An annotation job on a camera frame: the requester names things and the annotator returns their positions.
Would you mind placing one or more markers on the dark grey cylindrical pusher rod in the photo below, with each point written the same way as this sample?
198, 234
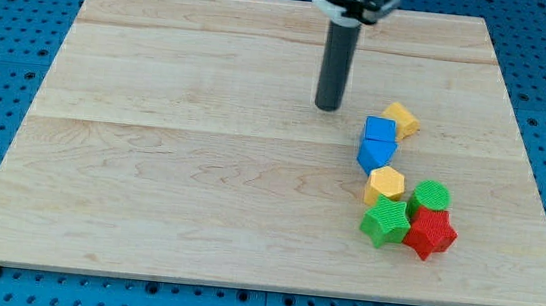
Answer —
339, 49

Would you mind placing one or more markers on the blue cube block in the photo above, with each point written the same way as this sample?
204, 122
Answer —
379, 129

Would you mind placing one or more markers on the yellow tilted block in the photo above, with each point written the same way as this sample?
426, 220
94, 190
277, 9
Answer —
406, 123

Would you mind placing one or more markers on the blue pentagon block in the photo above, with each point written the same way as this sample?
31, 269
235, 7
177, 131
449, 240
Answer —
375, 154

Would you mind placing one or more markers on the yellow hexagon block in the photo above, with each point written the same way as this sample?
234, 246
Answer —
384, 181

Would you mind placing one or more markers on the green cylinder block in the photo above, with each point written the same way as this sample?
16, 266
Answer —
429, 194

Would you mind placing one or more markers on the green star block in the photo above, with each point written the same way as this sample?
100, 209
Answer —
386, 222

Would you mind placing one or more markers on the light wooden board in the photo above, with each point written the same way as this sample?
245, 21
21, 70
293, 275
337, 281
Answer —
177, 141

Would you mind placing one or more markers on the red star block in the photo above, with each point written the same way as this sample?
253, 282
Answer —
430, 232

